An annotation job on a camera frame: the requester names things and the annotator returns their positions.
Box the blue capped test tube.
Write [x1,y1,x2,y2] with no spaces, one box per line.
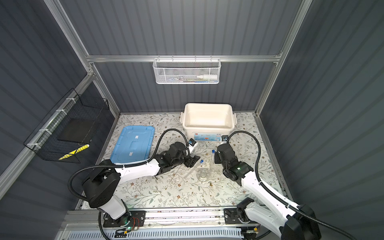
[211,150,216,165]
[185,160,205,179]

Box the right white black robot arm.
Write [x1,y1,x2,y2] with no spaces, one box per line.
[215,144,354,240]

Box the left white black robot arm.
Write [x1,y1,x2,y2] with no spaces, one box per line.
[68,139,200,225]

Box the clear glass flask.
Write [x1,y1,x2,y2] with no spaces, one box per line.
[197,168,211,182]

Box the blue plastic lid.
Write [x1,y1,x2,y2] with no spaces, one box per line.
[110,126,155,165]

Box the white plastic storage bin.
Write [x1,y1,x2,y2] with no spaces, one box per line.
[180,103,237,142]

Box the white bottle in basket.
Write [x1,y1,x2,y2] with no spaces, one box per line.
[197,75,219,82]

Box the black pad in basket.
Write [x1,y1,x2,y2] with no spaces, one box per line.
[58,119,100,144]

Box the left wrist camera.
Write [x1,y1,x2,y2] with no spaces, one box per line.
[188,138,198,155]

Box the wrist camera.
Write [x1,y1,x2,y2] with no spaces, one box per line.
[221,135,229,144]
[188,138,198,155]

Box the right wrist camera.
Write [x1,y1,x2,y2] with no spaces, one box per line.
[221,135,229,144]

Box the white wire mesh basket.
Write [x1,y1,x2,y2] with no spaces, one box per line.
[153,59,222,85]

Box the black wire basket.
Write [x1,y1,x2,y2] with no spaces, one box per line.
[24,89,110,163]

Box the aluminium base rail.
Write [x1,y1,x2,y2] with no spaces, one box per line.
[65,206,310,232]

